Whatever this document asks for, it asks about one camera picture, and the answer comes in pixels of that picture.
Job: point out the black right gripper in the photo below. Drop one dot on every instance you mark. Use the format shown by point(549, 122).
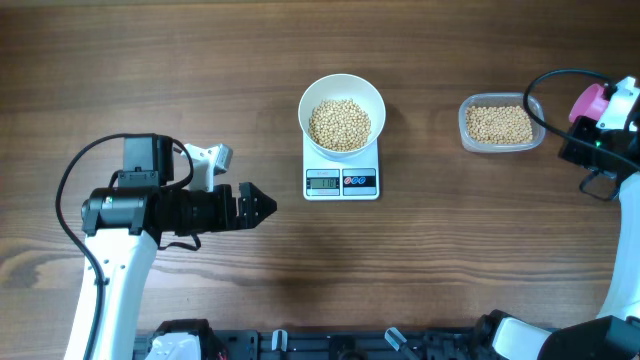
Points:
point(577, 151)

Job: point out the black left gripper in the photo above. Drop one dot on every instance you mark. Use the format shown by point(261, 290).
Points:
point(226, 218)

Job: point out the pink measuring scoop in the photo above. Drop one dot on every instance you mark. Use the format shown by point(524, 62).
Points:
point(591, 104)

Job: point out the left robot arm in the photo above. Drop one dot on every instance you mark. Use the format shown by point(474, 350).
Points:
point(153, 193)

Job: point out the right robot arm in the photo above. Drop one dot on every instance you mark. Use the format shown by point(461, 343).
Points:
point(614, 333)

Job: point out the white digital kitchen scale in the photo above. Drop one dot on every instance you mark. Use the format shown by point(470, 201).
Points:
point(352, 178)

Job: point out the soybeans in bowl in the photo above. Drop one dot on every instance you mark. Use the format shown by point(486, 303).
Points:
point(339, 125)

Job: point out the white bowl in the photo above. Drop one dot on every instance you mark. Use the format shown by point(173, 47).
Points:
point(338, 87)

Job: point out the clear plastic container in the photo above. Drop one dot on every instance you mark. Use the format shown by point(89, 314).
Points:
point(490, 100)

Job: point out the soybeans pile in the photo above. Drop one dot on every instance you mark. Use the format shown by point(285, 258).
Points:
point(501, 125)

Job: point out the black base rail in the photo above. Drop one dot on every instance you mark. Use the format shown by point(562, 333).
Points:
point(433, 344)

